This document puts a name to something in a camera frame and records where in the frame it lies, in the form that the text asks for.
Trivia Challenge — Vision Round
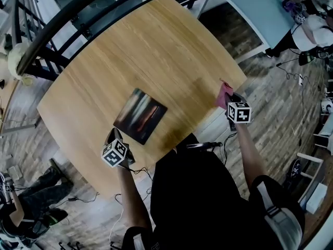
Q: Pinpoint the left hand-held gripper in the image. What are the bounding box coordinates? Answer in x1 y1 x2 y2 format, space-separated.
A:
100 128 136 168

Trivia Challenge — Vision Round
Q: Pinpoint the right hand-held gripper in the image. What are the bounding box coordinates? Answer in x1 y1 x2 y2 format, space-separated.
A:
223 93 252 132

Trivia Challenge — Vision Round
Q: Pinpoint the pink cloth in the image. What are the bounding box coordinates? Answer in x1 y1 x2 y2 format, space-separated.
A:
213 78 234 109

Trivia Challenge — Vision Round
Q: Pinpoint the dark printed mouse pad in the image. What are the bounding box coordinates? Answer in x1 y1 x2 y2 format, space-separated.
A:
113 87 168 146

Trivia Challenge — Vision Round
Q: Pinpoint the person's right forearm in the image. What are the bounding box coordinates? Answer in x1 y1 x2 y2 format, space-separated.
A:
235 122 268 192

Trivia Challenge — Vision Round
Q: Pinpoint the person's left forearm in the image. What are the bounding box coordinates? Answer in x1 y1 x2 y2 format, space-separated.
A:
117 165 153 230

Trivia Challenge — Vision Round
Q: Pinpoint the black waist device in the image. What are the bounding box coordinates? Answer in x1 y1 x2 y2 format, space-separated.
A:
186 141 223 151

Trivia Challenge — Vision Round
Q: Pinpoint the wooden table with white legs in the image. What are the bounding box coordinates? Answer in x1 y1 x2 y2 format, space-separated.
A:
36 0 248 200

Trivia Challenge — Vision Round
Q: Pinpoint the white round device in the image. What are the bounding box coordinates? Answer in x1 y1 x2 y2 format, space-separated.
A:
320 99 333 113

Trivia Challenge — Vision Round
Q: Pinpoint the light blue table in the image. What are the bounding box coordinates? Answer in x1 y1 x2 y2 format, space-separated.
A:
196 0 300 62

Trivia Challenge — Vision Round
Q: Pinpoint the person's black clothing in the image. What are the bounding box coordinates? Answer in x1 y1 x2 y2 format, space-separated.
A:
122 133 305 250

